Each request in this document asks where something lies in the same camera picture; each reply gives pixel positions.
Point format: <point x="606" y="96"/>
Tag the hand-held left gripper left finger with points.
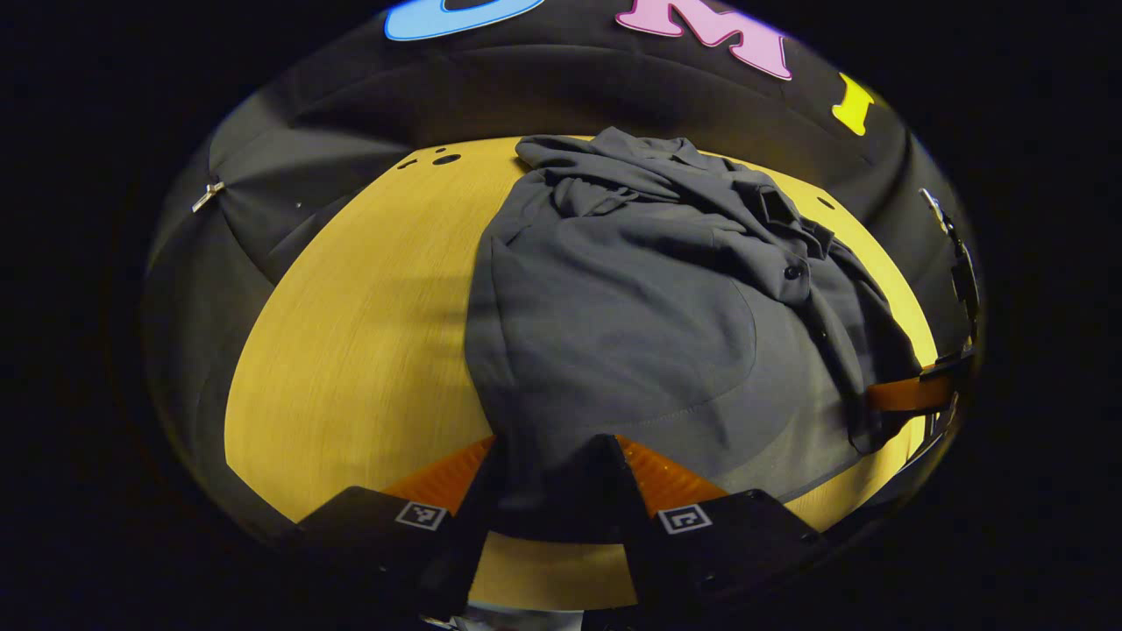
<point x="469" y="543"/>

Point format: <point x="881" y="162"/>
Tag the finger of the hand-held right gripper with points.
<point x="912" y="394"/>

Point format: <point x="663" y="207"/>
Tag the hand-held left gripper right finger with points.
<point x="640" y="543"/>

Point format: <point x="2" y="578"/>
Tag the grey long-sleeved collared shirt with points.
<point x="631" y="324"/>

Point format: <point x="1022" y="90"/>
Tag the small white cloth clip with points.
<point x="208" y="194"/>

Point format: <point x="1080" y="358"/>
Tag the black backdrop cloth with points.
<point x="351" y="105"/>

